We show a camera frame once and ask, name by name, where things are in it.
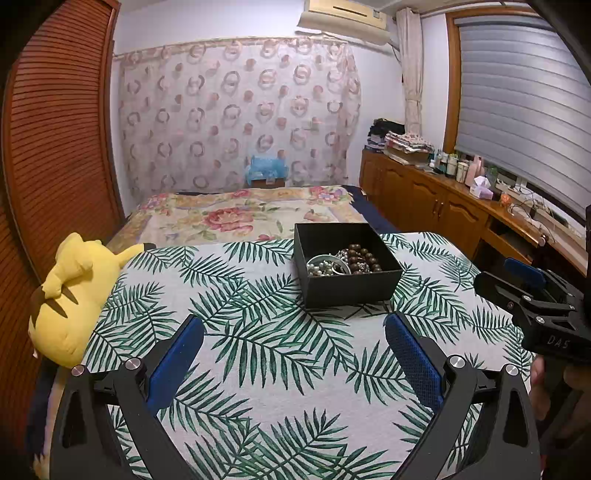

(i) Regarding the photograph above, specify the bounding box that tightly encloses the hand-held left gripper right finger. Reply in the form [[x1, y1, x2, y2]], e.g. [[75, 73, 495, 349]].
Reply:
[[384, 312, 542, 480]]

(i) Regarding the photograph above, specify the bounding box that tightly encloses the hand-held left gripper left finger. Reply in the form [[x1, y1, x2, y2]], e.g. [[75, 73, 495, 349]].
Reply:
[[48, 315, 206, 480]]

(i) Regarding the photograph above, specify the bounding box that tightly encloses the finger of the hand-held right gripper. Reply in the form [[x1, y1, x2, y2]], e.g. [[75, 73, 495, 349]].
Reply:
[[473, 272, 579, 322], [503, 257, 588, 306]]

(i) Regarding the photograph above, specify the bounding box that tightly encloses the black square box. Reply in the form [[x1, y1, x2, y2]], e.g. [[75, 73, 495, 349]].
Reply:
[[294, 223, 404, 310]]

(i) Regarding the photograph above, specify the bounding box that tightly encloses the brown wooden bead bracelet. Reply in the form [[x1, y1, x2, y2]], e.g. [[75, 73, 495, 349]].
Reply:
[[339, 244, 383, 274]]

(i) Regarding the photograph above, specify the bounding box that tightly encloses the white pearl necklace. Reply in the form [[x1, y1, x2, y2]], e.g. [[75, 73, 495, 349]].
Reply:
[[307, 261, 345, 277]]

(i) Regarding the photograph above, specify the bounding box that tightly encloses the person's right hand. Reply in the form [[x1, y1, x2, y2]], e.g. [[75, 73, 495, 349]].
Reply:
[[530, 356, 591, 426]]

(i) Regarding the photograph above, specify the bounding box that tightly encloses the pink paper box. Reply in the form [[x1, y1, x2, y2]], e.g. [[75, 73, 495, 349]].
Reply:
[[466, 175, 495, 200]]

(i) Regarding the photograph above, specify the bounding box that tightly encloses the green leaf print tablecloth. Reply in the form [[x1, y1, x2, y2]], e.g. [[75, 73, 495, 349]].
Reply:
[[83, 232, 539, 480]]

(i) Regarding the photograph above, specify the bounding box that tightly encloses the row of cosmetic bottles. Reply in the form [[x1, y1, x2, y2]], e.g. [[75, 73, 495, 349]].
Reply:
[[431, 150, 486, 185]]

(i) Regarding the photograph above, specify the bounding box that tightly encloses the yellow plush toy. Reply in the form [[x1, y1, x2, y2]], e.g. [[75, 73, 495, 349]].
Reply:
[[28, 232, 156, 370]]

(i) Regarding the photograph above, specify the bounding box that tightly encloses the long wooden cabinet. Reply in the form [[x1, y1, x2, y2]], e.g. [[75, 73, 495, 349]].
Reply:
[[359, 148, 591, 278]]

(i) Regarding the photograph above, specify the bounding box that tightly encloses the silver metal bangle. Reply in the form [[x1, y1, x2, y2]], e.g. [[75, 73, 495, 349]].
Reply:
[[305, 255, 352, 277]]

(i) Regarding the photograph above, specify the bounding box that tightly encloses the floral bedspread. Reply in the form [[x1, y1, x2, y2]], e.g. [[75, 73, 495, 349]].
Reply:
[[106, 185, 365, 253]]

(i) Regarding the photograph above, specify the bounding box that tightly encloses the navy blue blanket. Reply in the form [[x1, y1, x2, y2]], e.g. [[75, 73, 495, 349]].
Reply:
[[342, 185, 400, 235]]

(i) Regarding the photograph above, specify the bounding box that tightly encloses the grey window blind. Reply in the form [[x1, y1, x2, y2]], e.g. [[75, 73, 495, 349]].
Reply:
[[455, 21, 591, 220]]

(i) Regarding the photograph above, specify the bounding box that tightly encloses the floral folded fabric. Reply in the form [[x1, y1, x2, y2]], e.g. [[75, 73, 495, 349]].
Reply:
[[383, 131, 435, 156]]

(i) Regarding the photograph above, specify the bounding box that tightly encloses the dark folded clothes stack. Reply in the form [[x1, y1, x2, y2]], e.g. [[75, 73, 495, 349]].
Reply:
[[368, 119, 405, 151]]

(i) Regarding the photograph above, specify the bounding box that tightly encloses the beige window curtain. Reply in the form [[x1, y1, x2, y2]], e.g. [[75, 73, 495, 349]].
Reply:
[[396, 7, 426, 136]]

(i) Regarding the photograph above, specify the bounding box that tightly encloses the sheer curtain with circle print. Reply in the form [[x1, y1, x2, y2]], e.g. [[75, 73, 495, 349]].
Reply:
[[115, 39, 362, 208]]

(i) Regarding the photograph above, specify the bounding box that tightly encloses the brown louvered wooden wardrobe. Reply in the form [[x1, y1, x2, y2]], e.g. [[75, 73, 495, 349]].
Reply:
[[0, 0, 125, 444]]

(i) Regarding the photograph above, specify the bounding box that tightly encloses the tangle of cables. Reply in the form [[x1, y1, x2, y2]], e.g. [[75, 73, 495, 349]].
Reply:
[[505, 186, 583, 230]]

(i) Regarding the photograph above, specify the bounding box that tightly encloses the white wall air conditioner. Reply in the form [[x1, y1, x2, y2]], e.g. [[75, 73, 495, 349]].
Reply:
[[298, 0, 389, 45]]

